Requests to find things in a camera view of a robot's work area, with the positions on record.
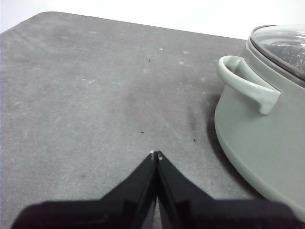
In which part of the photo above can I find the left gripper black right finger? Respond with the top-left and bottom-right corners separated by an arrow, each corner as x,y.
156,150 -> 305,229

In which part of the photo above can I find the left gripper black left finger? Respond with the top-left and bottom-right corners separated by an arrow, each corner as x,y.
10,150 -> 157,229

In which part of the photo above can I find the glass lid with green knob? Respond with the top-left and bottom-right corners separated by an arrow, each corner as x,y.
247,23 -> 305,81

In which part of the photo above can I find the sage green electric cooking pot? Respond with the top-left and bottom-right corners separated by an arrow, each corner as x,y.
213,25 -> 305,213

